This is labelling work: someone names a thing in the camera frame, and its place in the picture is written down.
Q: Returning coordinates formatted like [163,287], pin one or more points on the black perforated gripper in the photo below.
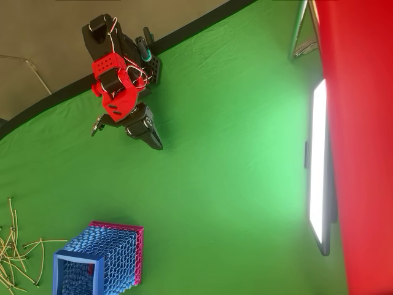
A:
[142,124]

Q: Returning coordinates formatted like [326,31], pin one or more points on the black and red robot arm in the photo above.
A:
[104,64]

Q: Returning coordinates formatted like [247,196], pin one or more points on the blue and pink lattice basket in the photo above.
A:
[116,255]

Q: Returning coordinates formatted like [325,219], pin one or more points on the green table cloth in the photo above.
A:
[215,184]

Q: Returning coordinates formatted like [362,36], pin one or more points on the black monitor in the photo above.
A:
[317,153]

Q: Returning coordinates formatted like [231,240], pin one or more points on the chrome tubular stand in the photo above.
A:
[295,30]

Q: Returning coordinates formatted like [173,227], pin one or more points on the red smooth foreground object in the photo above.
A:
[368,153]

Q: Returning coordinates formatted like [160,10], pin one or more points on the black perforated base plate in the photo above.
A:
[156,69]

